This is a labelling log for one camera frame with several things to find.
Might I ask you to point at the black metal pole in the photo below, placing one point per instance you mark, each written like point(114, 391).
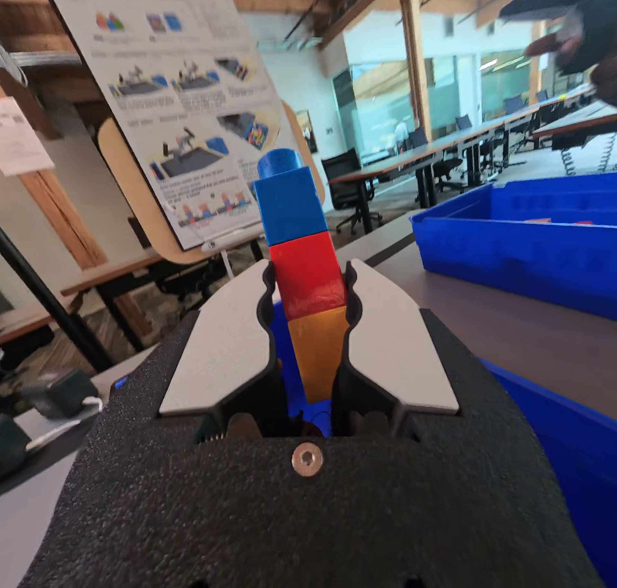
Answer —
point(48, 299)

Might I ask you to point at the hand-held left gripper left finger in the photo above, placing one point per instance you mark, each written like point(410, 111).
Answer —
point(217, 356)

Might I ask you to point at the heap of single toy blocks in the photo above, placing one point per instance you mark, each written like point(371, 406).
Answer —
point(537, 220)

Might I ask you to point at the instruction poster board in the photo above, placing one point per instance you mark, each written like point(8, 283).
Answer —
point(193, 91)

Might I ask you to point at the blue red orange block tower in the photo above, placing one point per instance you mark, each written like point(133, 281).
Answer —
point(299, 202)

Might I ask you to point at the white poster stand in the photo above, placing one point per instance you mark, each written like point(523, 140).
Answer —
point(224, 244)

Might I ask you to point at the white paper notice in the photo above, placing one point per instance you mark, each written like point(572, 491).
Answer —
point(24, 139)

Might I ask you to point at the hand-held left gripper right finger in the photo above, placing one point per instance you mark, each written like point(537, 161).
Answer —
point(400, 352)

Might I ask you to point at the blue plastic bin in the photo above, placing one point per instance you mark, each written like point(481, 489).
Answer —
point(506, 255)
point(578, 429)

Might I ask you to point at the black office chair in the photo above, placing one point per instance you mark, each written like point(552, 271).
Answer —
point(342, 173)

